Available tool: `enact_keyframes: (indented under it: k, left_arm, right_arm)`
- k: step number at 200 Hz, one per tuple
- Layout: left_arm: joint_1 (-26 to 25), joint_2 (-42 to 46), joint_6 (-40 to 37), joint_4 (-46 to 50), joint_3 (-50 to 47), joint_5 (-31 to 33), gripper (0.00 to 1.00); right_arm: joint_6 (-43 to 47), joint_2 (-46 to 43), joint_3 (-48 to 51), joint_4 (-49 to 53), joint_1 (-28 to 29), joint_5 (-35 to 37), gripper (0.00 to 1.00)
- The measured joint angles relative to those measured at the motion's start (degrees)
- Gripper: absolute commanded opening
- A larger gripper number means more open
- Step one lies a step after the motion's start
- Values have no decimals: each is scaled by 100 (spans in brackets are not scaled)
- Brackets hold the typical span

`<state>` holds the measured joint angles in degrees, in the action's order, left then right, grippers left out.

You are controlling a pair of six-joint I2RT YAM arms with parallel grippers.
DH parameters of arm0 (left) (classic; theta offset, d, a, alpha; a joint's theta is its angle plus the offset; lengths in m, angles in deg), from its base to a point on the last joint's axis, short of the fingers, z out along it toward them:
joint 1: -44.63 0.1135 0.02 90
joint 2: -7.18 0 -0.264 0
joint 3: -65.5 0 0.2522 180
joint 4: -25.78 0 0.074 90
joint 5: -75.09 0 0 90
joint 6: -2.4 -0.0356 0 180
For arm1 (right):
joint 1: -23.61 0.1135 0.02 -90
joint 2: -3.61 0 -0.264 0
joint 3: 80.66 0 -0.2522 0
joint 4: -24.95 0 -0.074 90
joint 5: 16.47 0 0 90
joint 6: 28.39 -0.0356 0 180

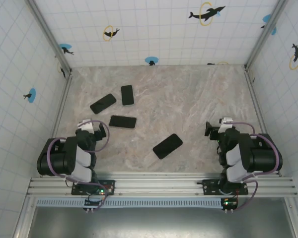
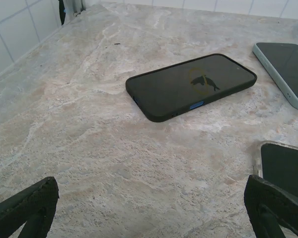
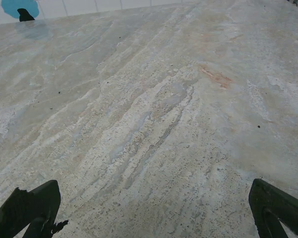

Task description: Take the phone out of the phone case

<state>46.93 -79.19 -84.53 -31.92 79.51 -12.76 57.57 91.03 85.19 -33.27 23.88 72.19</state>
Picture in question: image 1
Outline black smartphone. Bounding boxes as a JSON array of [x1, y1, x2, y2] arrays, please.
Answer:
[[89, 93, 117, 115], [108, 115, 138, 130], [152, 133, 184, 160], [120, 84, 135, 107]]

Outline dark phone case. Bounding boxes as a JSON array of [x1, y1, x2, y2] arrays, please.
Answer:
[[152, 133, 184, 160]]

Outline small black connector box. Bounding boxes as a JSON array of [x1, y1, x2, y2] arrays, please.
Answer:
[[221, 197, 238, 214], [83, 199, 102, 214]]

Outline black animal blue circle sticker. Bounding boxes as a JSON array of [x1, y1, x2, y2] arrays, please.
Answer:
[[23, 87, 37, 104]]

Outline penguin blue circle sticker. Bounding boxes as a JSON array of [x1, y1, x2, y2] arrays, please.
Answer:
[[144, 56, 159, 66]]

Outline grey metal sheet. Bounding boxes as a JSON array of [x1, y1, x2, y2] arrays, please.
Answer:
[[27, 207, 298, 238]]

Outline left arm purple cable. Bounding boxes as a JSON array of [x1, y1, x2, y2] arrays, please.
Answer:
[[46, 119, 111, 211]]

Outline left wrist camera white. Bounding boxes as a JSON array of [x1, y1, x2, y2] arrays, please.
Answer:
[[77, 119, 94, 133]]

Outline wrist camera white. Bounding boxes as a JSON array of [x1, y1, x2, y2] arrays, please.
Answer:
[[218, 117, 234, 133], [77, 119, 94, 133]]

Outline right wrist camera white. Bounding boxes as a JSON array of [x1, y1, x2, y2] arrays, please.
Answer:
[[218, 117, 234, 133]]

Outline aluminium side rail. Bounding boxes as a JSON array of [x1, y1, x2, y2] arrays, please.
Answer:
[[244, 64, 282, 177], [41, 73, 74, 177]]

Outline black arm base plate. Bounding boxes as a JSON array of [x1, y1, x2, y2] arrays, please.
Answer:
[[196, 178, 249, 196], [71, 178, 116, 196]]

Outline small black animal ring sticker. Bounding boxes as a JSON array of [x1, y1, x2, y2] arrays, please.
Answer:
[[57, 61, 67, 79]]

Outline aluminium mounting rail beam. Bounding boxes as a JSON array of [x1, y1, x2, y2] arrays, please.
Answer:
[[26, 172, 298, 198]]

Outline white slotted cable duct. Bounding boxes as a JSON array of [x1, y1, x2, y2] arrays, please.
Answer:
[[36, 197, 224, 208]]

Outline seal yellow ring sticker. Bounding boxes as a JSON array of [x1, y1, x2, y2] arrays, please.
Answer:
[[103, 25, 121, 42]]

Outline aluminium frame leg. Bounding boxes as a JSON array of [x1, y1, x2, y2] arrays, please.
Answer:
[[13, 197, 37, 238], [285, 197, 298, 238]]

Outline aluminium corner post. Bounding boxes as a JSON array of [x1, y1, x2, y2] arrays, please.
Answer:
[[245, 0, 289, 69], [27, 0, 73, 74]]

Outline seahorse yellow ring sticker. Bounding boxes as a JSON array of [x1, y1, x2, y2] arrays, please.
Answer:
[[289, 43, 298, 71]]

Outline dolphin yellow ring sticker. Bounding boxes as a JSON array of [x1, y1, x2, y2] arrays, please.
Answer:
[[188, 1, 226, 27]]

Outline blue patches wall sticker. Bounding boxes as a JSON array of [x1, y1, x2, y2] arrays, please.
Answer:
[[260, 13, 278, 36]]

